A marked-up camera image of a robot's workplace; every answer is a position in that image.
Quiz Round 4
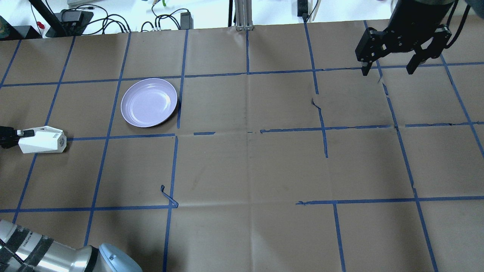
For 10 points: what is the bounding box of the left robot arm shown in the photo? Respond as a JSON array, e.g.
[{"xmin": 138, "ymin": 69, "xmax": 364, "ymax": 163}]
[{"xmin": 0, "ymin": 126, "xmax": 142, "ymax": 272}]

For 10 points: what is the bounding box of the black device with cables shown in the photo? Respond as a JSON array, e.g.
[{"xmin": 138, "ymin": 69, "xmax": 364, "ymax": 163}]
[{"xmin": 54, "ymin": 10, "xmax": 94, "ymax": 32}]

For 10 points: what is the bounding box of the black power adapter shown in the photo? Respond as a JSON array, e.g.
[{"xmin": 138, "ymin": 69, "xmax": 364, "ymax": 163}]
[{"xmin": 179, "ymin": 11, "xmax": 194, "ymax": 30}]

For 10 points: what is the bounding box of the black cable bundle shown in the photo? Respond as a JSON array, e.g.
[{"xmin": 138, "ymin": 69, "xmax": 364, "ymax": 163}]
[{"xmin": 141, "ymin": 8, "xmax": 189, "ymax": 32}]

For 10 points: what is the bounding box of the lavender round plate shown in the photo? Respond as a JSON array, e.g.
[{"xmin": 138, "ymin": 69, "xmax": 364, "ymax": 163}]
[{"xmin": 120, "ymin": 79, "xmax": 178, "ymax": 128}]

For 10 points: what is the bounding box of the black stand pole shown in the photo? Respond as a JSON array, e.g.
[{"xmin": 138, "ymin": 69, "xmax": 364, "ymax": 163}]
[{"xmin": 29, "ymin": 0, "xmax": 71, "ymax": 38}]

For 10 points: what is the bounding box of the white faceted paper cup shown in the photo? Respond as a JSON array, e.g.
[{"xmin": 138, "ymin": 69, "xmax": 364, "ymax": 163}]
[{"xmin": 18, "ymin": 126, "xmax": 67, "ymax": 154}]

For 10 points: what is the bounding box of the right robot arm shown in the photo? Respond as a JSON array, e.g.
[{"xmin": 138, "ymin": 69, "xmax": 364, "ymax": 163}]
[{"xmin": 355, "ymin": 0, "xmax": 483, "ymax": 76}]

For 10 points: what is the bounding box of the aluminium frame post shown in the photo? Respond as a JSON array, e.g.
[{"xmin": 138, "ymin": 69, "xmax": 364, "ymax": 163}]
[{"xmin": 234, "ymin": 0, "xmax": 254, "ymax": 31}]

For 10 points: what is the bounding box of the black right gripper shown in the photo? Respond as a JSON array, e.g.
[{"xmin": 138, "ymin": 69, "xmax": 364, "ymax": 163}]
[{"xmin": 355, "ymin": 0, "xmax": 454, "ymax": 76}]

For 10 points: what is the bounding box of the black plug at top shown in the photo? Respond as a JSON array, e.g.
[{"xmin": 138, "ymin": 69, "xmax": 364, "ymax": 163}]
[{"xmin": 296, "ymin": 0, "xmax": 309, "ymax": 18}]

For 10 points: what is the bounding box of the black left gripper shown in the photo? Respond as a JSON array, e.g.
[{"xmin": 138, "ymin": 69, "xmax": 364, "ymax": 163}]
[{"xmin": 0, "ymin": 126, "xmax": 35, "ymax": 149}]

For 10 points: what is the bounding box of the loose blue tape strip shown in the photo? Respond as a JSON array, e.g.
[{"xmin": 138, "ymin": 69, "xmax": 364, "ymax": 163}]
[{"xmin": 160, "ymin": 185, "xmax": 179, "ymax": 208}]

